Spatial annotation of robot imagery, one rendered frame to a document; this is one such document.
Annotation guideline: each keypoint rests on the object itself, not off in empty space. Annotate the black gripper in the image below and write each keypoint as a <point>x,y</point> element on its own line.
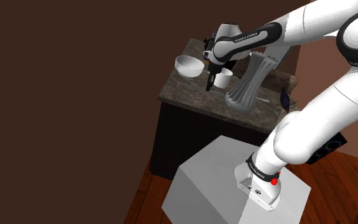
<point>216,66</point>

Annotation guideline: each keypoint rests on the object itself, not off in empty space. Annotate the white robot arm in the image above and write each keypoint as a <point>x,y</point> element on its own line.
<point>327,118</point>

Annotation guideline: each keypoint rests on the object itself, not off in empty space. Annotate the white cup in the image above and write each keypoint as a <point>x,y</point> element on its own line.
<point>222,79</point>

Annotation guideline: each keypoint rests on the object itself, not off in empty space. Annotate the dark stone-topped cabinet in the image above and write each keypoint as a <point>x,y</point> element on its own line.
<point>194,99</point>

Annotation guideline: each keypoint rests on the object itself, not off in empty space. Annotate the white bowl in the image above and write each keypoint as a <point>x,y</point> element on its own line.
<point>189,65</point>

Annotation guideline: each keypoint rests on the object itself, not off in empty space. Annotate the grey ribbed vase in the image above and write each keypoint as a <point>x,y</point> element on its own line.
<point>247,83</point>

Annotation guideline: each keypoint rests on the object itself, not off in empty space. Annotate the brown wooden block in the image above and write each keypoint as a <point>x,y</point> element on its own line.
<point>279,80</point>

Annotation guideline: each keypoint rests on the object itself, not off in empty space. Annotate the dark blue bird figure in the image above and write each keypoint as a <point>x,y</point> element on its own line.
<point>285,98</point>

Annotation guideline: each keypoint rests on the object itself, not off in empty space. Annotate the grey robot stand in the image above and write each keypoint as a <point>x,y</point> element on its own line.
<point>209,186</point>

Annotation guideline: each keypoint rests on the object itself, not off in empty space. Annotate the black box with coloured rings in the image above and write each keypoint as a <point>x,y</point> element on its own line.
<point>329,149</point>

